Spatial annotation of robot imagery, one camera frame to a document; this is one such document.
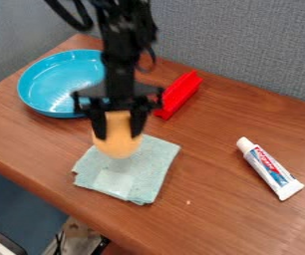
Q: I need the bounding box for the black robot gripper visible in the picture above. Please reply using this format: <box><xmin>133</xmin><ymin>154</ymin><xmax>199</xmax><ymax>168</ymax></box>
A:
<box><xmin>70</xmin><ymin>62</ymin><xmax>163</xmax><ymax>140</ymax></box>

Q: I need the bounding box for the yellow egg-shaped ball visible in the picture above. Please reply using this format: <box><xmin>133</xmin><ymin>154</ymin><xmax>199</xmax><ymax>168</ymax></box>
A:
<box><xmin>92</xmin><ymin>111</ymin><xmax>143</xmax><ymax>158</ymax></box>

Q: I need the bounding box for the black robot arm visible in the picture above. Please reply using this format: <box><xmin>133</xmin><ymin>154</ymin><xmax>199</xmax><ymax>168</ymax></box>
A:
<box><xmin>70</xmin><ymin>0</ymin><xmax>163</xmax><ymax>140</ymax></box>

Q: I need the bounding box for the blue plastic plate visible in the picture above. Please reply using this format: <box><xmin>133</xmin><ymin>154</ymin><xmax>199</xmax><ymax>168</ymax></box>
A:
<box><xmin>17</xmin><ymin>49</ymin><xmax>105</xmax><ymax>119</ymax></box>

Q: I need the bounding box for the red plastic block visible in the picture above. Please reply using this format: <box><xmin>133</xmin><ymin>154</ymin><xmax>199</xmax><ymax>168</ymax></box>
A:
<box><xmin>153</xmin><ymin>71</ymin><xmax>203</xmax><ymax>120</ymax></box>

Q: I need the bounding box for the light green folded cloth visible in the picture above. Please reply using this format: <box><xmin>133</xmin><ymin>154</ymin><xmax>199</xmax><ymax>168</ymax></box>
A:
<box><xmin>72</xmin><ymin>134</ymin><xmax>180</xmax><ymax>205</ymax></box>

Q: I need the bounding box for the grey object under table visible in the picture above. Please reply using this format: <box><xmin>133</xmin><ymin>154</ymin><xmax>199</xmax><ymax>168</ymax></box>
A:
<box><xmin>42</xmin><ymin>217</ymin><xmax>111</xmax><ymax>255</ymax></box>

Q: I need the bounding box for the white toothpaste tube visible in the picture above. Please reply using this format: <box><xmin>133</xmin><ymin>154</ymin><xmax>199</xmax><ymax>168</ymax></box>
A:
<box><xmin>236</xmin><ymin>136</ymin><xmax>305</xmax><ymax>201</ymax></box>

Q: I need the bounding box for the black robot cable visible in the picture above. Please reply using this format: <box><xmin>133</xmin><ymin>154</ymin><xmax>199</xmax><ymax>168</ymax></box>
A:
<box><xmin>42</xmin><ymin>0</ymin><xmax>96</xmax><ymax>33</ymax></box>

